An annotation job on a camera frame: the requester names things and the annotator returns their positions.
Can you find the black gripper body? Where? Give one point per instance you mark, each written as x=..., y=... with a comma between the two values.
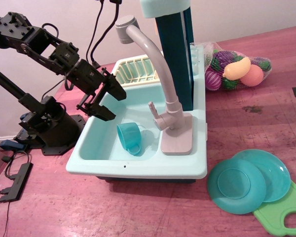
x=85, y=77

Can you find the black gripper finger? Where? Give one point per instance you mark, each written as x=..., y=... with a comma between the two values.
x=112, y=86
x=90, y=105

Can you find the teal plastic toy cup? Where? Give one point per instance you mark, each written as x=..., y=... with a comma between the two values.
x=130, y=137

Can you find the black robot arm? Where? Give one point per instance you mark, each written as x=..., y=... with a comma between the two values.
x=47, y=125

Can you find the cream dish drying rack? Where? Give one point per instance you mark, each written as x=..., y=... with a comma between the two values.
x=137, y=70

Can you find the light blue toy sink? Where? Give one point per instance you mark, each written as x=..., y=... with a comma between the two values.
x=99, y=152

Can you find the dark blue water tank column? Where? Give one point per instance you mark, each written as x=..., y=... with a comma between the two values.
x=174, y=26

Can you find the mesh bag of toy produce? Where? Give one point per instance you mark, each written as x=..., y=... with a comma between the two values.
x=213, y=59

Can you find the black USB hub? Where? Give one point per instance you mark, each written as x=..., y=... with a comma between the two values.
x=14, y=192

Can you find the yellow toy mango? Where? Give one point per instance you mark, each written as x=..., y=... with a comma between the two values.
x=236, y=70

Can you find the orange toy fruit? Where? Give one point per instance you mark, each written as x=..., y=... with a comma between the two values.
x=253, y=77

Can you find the front teal plastic plate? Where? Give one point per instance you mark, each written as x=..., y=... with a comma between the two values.
x=236, y=186

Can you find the teal plastic plate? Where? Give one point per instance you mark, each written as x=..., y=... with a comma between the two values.
x=274, y=171
x=236, y=186

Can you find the rear teal plastic plate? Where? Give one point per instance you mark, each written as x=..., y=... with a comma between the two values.
x=274, y=171

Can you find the green plastic cutting board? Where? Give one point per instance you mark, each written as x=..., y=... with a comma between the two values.
x=272, y=214

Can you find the blue clamp handle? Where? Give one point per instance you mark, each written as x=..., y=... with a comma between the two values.
x=9, y=145

